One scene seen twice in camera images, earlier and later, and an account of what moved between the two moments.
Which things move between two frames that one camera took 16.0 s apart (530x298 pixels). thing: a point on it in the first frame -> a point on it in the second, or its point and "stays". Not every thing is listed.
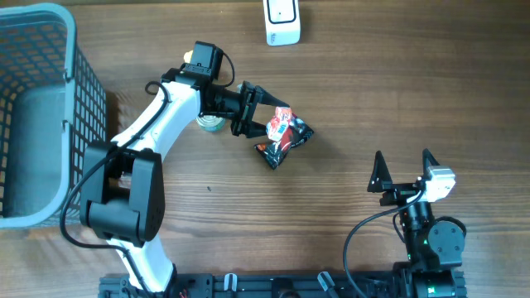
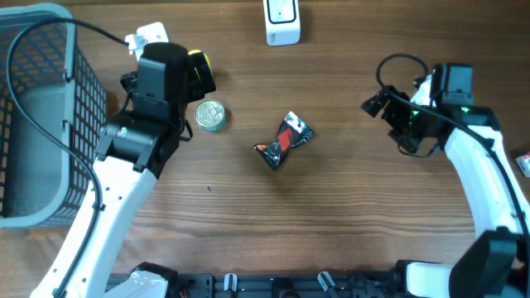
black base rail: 292,285 stays
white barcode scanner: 282,21 stays
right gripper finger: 380,179 -> 376,103
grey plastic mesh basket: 53,104 stays
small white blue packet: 276,127 -> 523,162
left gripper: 262,97 -> 197,86
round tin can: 211,123 stays
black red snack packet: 273,151 stays
